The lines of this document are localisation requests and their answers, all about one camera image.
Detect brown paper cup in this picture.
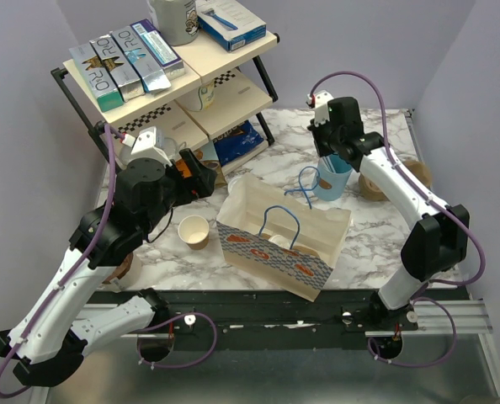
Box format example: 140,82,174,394
178,215,210,250

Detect brown cardboard cup carrier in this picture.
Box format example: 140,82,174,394
261,233,319,258

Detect checkered paper bag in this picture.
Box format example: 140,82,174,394
217,222,332,301

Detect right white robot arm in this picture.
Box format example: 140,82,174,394
307,91,470,330

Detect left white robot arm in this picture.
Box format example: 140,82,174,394
0,149,216,388

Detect brown cookie package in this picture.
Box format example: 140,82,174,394
194,141,227,189

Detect grey sponge pad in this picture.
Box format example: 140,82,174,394
119,137,187,165

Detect blue chips bag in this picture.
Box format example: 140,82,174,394
213,120,263,167

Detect black beige shelf rack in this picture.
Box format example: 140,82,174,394
51,32,279,174

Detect brown cookie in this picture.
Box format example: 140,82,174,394
104,253,134,284

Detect stacked brown cup carriers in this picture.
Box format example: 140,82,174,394
359,160,433,201

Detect white patterned mug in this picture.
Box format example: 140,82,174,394
178,80,215,112

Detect teal silver toothpaste box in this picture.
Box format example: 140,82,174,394
69,44,124,112

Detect blue silver toothpaste box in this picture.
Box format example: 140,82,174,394
110,26,171,94

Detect purple white toothpaste box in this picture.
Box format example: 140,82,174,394
130,19,186,80

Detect blue razor box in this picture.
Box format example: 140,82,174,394
195,0,267,52

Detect grey printed mug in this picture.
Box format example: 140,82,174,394
147,0,199,46

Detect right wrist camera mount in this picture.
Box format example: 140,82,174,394
306,90,333,127

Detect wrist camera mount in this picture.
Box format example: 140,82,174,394
306,90,333,127
120,126,173,167

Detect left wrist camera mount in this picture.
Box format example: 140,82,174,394
120,126,173,167

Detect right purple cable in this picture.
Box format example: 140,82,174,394
308,70,487,368

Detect purple cable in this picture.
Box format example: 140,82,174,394
0,124,217,399
308,70,487,368

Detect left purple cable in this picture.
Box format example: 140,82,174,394
0,124,217,399

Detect cream bag with blue handles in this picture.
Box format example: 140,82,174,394
215,165,353,303

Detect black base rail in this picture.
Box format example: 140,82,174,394
119,289,419,353

